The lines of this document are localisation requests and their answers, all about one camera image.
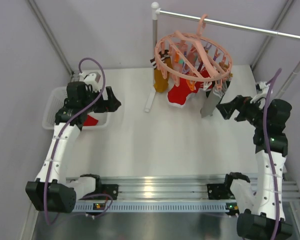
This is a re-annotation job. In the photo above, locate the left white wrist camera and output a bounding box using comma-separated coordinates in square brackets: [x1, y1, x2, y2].
[79, 72, 101, 92]

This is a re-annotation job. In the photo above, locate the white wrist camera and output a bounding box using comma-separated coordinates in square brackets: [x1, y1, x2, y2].
[255, 80, 272, 97]
[79, 72, 101, 92]

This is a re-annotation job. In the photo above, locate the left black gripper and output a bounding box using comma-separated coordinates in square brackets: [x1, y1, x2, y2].
[81, 86, 120, 113]

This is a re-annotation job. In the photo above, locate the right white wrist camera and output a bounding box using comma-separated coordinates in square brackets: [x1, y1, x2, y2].
[255, 80, 272, 97]

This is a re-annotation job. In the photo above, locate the silver white clothes rack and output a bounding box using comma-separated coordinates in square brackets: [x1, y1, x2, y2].
[143, 1, 300, 113]

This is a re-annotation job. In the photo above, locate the pink round clip hanger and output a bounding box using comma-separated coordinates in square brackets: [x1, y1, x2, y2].
[154, 14, 233, 91]

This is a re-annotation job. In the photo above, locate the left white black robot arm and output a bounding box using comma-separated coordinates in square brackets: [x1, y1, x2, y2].
[25, 81, 122, 213]

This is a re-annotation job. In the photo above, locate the mustard yellow striped sock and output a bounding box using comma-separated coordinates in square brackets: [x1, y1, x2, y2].
[150, 49, 172, 93]

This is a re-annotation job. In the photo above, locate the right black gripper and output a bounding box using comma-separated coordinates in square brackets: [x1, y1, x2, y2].
[216, 93, 268, 128]

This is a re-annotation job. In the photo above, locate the white plastic mesh basket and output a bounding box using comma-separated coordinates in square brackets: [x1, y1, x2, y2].
[42, 86, 112, 131]

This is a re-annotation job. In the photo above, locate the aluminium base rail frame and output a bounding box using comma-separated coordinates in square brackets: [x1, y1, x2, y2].
[29, 174, 300, 215]

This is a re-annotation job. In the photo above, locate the grey sock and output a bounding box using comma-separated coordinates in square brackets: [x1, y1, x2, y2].
[200, 80, 231, 118]

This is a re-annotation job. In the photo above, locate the red white santa sock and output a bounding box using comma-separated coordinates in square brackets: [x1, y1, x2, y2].
[167, 77, 215, 108]

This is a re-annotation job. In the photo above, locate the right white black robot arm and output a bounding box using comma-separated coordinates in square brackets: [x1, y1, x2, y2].
[216, 95, 293, 240]

